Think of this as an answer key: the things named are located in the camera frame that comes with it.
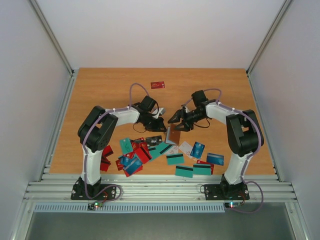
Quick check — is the brown leather card holder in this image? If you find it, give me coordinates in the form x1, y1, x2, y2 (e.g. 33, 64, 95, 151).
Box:
164, 124, 181, 146

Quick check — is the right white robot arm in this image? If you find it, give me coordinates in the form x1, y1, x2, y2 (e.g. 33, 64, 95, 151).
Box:
168, 90, 264, 199

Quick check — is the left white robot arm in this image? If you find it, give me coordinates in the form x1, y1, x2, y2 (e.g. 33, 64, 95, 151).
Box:
71, 95, 167, 200

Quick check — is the black vip card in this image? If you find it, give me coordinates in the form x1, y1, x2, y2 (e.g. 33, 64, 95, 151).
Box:
145, 135, 163, 148

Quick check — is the white card right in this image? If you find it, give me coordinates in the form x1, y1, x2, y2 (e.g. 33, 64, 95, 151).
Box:
178, 141, 193, 159

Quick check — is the white card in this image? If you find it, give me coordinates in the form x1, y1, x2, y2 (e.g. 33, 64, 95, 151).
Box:
164, 145, 179, 155
178, 141, 193, 159

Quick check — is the teal card black stripe centre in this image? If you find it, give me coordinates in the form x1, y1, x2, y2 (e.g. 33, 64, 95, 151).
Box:
148, 142, 173, 162

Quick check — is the teal card black stripe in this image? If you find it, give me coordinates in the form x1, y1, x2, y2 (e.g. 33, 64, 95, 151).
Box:
175, 165, 194, 178
148, 142, 173, 162
166, 153, 185, 166

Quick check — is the white card centre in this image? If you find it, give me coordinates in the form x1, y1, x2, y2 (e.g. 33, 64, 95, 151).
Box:
164, 145, 179, 155

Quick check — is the red card black stripe centre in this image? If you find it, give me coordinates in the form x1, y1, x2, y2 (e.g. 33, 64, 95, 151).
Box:
134, 147, 152, 164

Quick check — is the red card black stripe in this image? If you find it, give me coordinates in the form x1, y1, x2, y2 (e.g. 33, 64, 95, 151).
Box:
100, 157, 111, 172
134, 147, 152, 164

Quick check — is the lone red card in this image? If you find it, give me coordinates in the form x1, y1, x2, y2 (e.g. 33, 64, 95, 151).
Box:
150, 81, 165, 89

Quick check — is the red card bottom right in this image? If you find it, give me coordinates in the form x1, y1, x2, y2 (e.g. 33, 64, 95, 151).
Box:
196, 160, 214, 175

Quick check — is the teal card upper left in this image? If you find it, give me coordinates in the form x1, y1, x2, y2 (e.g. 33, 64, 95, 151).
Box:
119, 137, 133, 155

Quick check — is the blue card far right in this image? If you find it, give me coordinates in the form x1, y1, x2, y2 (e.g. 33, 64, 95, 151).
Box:
206, 153, 225, 166

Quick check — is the teal card bottom right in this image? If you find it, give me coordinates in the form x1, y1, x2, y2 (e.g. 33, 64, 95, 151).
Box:
193, 164, 212, 176

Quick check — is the blue card lower pile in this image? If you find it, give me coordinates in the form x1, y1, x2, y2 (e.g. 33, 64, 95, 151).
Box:
123, 156, 143, 177

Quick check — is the red card upper left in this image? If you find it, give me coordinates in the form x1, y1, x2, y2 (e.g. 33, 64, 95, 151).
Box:
102, 145, 114, 159

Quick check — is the red card black stripe left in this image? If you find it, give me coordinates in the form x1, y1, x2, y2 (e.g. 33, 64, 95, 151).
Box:
100, 157, 111, 172

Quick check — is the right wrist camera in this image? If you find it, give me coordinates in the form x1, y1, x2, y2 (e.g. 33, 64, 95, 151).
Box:
181, 104, 189, 113

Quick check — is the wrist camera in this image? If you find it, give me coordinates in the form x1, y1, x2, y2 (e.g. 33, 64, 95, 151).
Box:
155, 107, 166, 118
181, 104, 189, 113

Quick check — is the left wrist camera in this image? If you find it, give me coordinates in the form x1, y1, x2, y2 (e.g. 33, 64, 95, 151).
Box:
155, 107, 166, 118

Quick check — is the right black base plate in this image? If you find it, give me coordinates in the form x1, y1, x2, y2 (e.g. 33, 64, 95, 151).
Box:
204, 183, 250, 201

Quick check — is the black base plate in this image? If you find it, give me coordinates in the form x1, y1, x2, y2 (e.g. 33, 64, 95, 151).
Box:
204, 183, 250, 201
70, 177, 117, 201

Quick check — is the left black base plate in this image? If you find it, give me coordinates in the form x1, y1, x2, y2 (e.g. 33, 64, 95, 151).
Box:
70, 177, 117, 201

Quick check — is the slotted grey cable duct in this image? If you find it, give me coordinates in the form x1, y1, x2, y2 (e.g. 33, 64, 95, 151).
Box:
33, 202, 225, 214

